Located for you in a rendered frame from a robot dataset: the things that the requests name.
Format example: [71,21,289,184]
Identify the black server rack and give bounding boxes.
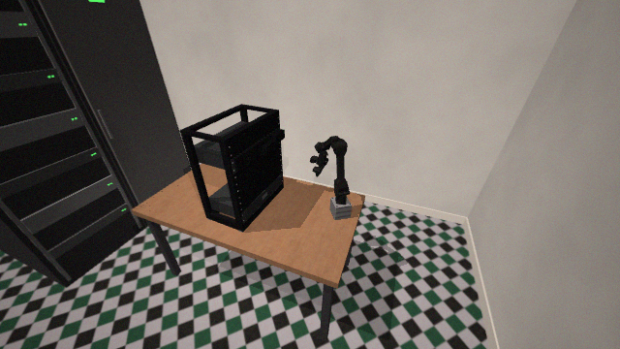
[180,104,285,233]

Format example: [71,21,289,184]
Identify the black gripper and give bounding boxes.
[312,158,328,177]

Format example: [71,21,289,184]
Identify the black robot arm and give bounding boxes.
[310,136,350,205]

